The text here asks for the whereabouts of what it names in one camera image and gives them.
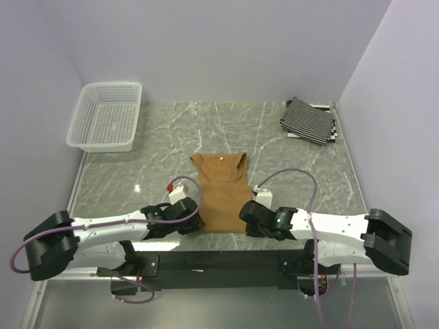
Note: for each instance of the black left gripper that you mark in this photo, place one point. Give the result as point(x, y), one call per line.
point(196, 222)

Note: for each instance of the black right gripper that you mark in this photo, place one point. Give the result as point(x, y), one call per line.
point(252, 231)

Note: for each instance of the mustard garment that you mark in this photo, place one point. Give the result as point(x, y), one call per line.
point(224, 182)

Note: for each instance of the striped tank tops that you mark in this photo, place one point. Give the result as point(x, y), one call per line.
point(307, 118)

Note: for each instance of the black white striped tank top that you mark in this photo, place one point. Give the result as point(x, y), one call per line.
point(331, 127)

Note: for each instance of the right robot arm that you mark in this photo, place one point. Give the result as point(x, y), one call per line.
point(375, 238)

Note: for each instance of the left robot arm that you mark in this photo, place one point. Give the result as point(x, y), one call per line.
point(62, 242)

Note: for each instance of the black base beam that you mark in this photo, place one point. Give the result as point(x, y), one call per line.
point(222, 269)

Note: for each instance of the white plastic basket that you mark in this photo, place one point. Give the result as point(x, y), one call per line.
point(105, 117)

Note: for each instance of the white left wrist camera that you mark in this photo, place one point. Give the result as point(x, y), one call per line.
point(177, 192)

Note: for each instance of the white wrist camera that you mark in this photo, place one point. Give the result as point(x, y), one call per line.
point(263, 196)
point(177, 192)

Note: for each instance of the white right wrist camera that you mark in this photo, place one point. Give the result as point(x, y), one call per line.
point(263, 196)

